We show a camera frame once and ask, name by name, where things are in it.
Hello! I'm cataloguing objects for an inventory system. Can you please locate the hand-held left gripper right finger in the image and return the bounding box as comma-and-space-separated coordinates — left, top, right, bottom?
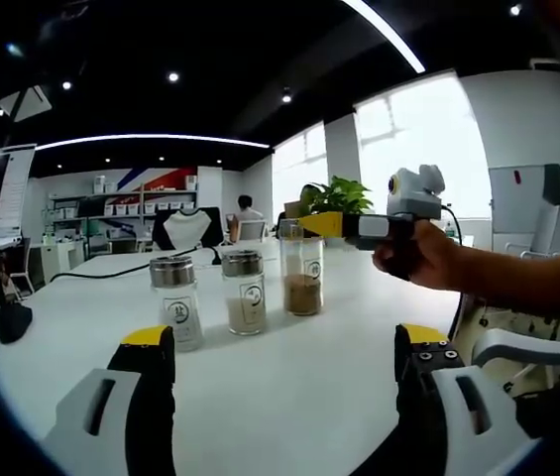
392, 322, 544, 476

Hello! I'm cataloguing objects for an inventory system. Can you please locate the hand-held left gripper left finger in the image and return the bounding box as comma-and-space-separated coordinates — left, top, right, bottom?
43, 324, 177, 476

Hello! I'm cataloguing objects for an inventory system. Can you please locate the brown-filled glass seasoning bottle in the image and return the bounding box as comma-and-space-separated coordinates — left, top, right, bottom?
278, 219, 325, 317

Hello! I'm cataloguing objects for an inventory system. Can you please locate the white-filled glass seasoning bottle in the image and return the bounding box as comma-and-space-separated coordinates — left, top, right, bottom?
148, 256, 205, 353

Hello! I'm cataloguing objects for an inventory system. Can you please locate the beige-filled glass seasoning bottle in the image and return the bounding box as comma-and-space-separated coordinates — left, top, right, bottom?
220, 249, 267, 336

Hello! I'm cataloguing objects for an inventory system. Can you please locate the person's right hand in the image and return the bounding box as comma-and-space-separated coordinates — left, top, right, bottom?
371, 219, 465, 292

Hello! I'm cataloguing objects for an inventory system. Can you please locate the green plant in white pot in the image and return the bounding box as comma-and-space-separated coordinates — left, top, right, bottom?
302, 175, 376, 248

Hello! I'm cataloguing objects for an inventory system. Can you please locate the white board on stand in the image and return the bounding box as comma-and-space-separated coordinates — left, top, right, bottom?
488, 163, 560, 256

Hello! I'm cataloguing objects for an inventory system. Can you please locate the white plastic chair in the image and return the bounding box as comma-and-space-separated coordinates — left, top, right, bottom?
471, 326, 560, 394

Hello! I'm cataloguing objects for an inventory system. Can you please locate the black pouch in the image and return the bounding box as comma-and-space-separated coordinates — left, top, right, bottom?
0, 302, 35, 345

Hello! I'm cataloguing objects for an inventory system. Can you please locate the long curved ceiling light strip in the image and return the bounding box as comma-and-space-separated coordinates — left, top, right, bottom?
342, 0, 427, 73

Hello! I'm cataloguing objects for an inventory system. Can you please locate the chair with white black shirt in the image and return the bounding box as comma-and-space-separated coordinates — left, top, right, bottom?
152, 206, 225, 253

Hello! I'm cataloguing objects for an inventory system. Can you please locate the shelf with white bins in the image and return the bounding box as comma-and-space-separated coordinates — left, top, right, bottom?
43, 173, 199, 245

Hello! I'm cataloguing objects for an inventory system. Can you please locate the straight ceiling light strip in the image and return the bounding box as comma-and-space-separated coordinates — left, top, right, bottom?
34, 132, 273, 152

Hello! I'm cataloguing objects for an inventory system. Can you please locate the ceiling air conditioner unit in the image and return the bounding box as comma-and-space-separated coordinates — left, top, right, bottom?
0, 84, 55, 124

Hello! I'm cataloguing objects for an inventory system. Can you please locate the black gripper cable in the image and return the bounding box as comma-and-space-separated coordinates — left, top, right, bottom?
438, 203, 466, 344

